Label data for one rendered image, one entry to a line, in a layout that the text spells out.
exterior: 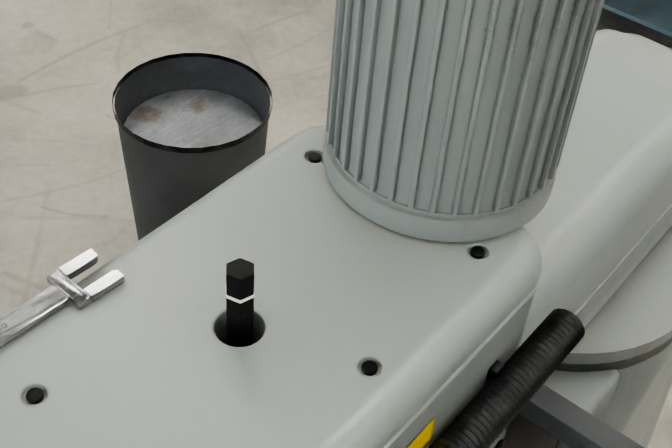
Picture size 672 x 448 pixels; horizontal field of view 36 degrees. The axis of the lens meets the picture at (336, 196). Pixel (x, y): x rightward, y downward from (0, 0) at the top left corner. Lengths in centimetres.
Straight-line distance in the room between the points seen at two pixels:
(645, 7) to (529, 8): 396
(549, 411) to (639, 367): 26
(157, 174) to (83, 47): 153
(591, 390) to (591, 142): 29
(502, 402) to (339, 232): 19
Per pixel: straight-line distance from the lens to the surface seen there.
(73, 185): 375
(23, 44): 450
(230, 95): 329
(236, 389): 71
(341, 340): 74
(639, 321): 127
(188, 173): 296
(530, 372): 86
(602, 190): 112
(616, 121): 122
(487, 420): 82
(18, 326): 75
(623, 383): 130
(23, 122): 407
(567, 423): 105
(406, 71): 72
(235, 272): 70
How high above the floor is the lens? 245
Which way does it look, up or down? 42 degrees down
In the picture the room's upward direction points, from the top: 5 degrees clockwise
